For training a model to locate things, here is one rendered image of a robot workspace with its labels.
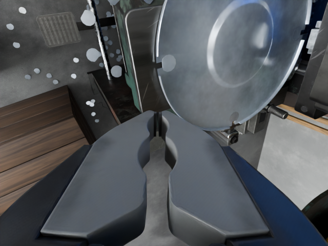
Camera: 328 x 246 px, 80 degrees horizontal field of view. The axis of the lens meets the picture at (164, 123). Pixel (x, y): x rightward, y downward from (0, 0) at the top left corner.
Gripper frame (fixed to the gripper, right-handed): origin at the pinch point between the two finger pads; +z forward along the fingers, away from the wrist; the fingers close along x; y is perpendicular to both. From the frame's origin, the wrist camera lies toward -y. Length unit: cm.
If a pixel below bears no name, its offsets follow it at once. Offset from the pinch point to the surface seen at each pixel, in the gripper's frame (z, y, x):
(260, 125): 30.3, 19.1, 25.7
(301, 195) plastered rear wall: 109, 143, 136
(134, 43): 14.5, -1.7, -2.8
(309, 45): 21.6, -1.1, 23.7
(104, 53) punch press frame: 72, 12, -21
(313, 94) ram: 11.5, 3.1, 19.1
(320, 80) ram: 11.2, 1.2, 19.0
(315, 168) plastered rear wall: 107, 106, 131
